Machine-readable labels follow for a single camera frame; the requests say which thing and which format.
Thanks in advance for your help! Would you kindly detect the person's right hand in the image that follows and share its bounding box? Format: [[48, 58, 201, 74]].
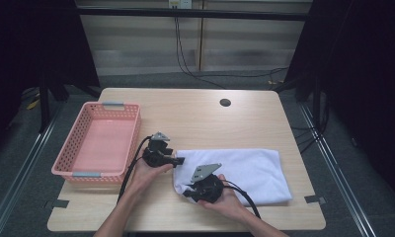
[[198, 174, 250, 222]]

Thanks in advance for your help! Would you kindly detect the left hand-held gripper black cable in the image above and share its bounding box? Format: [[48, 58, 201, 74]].
[[117, 134, 153, 203]]

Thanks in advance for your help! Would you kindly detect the black horizontal bar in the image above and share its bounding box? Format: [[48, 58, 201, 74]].
[[76, 7, 313, 22]]

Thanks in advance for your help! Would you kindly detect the black hanging wall cable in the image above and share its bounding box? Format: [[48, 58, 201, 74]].
[[173, 16, 227, 90]]

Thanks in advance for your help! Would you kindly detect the black cable along floor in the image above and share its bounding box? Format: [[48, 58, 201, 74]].
[[197, 66, 289, 79]]

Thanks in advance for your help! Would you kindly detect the grey tape piece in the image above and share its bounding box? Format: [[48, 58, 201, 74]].
[[304, 195, 328, 205], [44, 198, 70, 209]]

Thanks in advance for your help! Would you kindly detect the right hand-held gripper black cable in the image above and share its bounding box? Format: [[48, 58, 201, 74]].
[[222, 180, 262, 219]]

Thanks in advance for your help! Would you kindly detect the metal floor rail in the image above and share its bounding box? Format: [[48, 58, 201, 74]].
[[0, 104, 65, 237], [298, 102, 378, 237]]

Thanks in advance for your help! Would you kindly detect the person's left hand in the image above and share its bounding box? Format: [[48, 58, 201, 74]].
[[127, 157, 175, 198]]

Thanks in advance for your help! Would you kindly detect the dark curtain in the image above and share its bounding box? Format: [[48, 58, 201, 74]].
[[0, 0, 102, 139], [273, 0, 395, 205]]

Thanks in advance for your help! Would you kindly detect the pink perforated plastic basket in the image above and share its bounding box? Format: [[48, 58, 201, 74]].
[[50, 101, 142, 185]]

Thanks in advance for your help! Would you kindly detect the hand-held gripper black cable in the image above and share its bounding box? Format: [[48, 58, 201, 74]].
[[222, 180, 262, 219], [117, 134, 153, 203]]

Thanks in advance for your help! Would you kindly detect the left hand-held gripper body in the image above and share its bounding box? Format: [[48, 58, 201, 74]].
[[141, 131, 171, 169]]

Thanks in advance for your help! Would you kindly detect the black metal stand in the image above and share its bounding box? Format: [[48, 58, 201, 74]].
[[38, 77, 52, 133]]

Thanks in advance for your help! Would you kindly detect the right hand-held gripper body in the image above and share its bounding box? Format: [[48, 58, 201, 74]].
[[190, 163, 225, 204]]

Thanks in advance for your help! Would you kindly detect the black floor cables bundle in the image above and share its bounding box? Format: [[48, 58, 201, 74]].
[[289, 98, 330, 155]]

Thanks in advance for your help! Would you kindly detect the white printed shirt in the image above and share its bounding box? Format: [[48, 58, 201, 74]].
[[172, 148, 294, 207]]

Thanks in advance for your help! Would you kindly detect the white wall socket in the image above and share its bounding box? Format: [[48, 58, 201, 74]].
[[168, 0, 193, 10]]

